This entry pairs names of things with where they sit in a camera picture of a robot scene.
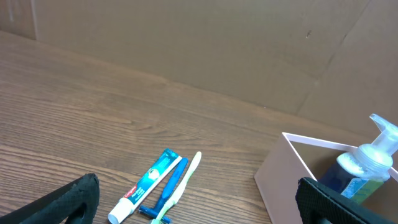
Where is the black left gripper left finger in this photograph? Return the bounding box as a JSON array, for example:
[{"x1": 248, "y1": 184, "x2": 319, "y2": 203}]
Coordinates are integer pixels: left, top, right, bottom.
[{"x1": 1, "y1": 173, "x2": 100, "y2": 224}]

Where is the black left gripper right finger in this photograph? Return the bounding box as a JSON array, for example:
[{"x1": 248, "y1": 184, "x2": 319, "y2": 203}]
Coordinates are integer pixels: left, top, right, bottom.
[{"x1": 295, "y1": 177, "x2": 394, "y2": 224}]

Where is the white cardboard box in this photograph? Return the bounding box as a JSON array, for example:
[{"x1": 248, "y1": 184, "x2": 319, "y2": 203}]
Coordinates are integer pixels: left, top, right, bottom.
[{"x1": 254, "y1": 133, "x2": 397, "y2": 223}]

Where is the clear pump soap bottle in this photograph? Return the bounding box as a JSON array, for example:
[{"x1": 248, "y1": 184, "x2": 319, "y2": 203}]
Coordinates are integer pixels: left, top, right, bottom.
[{"x1": 318, "y1": 114, "x2": 397, "y2": 204}]

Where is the green white toothbrush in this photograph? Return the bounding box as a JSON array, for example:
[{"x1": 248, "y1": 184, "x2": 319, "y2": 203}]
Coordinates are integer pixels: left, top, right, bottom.
[{"x1": 149, "y1": 151, "x2": 201, "y2": 224}]

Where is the white teal toothpaste tube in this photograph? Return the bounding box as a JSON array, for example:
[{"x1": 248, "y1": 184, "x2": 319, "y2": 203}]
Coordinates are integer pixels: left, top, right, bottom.
[{"x1": 108, "y1": 149, "x2": 182, "y2": 224}]

